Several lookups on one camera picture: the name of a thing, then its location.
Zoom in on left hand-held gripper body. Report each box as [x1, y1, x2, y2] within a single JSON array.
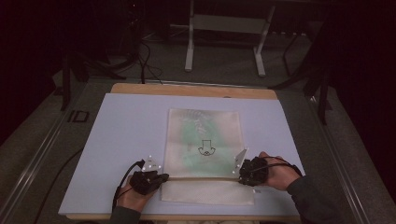
[[129, 155, 163, 196]]

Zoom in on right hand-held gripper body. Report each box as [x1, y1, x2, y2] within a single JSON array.
[[233, 147, 269, 187]]

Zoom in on translucent zipper bag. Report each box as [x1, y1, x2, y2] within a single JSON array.
[[160, 107, 262, 206]]

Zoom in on person's left hand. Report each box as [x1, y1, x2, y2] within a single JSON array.
[[116, 182, 157, 213]]

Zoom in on person's right hand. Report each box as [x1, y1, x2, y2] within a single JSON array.
[[259, 151, 302, 191]]

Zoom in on light blue mat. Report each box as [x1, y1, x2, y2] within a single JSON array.
[[58, 92, 306, 218]]

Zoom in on green cloth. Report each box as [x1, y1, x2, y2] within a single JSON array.
[[180, 119, 234, 175]]

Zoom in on black metal stand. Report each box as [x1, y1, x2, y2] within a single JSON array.
[[269, 18, 333, 126], [60, 50, 129, 112]]

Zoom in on white metal stand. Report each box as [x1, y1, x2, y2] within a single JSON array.
[[184, 0, 276, 78]]

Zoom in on black tripod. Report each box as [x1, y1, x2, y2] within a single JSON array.
[[122, 0, 148, 68]]

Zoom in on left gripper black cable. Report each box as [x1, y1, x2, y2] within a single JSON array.
[[111, 159, 146, 213]]

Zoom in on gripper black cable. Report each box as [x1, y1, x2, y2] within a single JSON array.
[[250, 156, 304, 177], [111, 159, 146, 213]]

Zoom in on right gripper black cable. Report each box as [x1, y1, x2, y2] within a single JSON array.
[[250, 156, 304, 177]]

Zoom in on metal floor rail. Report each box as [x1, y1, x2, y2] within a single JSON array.
[[0, 109, 73, 224], [307, 95, 372, 224]]

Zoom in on black floor cable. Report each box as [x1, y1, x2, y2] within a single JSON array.
[[33, 148, 84, 224]]

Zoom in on tangled black cables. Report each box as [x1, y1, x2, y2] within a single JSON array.
[[135, 39, 164, 85]]

